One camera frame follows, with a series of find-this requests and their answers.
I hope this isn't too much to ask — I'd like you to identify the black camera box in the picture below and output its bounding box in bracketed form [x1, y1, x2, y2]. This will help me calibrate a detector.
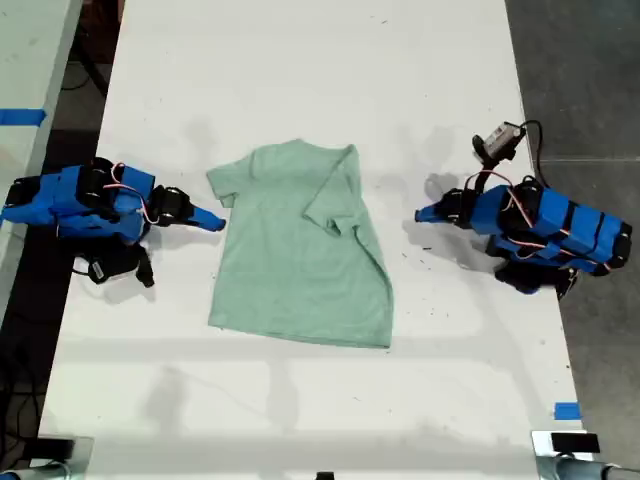
[85, 249, 132, 286]

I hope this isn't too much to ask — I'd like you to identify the grey camera box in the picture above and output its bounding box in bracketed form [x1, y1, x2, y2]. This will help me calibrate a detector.
[481, 119, 522, 157]

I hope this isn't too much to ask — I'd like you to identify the grey side table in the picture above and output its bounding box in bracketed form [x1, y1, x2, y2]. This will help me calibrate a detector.
[0, 0, 84, 311]

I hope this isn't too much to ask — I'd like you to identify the grey metal pipe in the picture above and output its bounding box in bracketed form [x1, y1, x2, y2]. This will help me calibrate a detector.
[553, 456, 640, 480]

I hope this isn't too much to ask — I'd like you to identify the short blue tape strip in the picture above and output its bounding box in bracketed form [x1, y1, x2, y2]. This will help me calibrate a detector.
[553, 401, 583, 422]

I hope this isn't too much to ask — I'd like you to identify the long blue tape strip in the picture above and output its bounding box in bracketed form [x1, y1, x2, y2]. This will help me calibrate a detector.
[0, 106, 49, 127]

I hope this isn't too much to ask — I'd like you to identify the black camera stalk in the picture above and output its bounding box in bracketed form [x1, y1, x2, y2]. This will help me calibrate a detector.
[471, 133, 519, 195]
[127, 243, 157, 289]

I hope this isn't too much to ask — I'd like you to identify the red white arm wire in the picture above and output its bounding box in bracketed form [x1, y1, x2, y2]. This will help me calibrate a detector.
[501, 185, 614, 272]
[102, 162, 158, 227]

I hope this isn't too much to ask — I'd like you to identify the metal table bracket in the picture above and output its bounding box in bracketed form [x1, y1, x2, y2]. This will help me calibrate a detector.
[36, 434, 96, 480]
[530, 428, 602, 480]

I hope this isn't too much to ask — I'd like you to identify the small black box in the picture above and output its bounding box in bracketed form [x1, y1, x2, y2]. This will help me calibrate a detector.
[38, 438, 77, 459]
[550, 432, 601, 456]

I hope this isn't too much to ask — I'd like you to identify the pale green T-shirt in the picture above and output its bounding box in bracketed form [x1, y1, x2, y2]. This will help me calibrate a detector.
[205, 138, 396, 350]

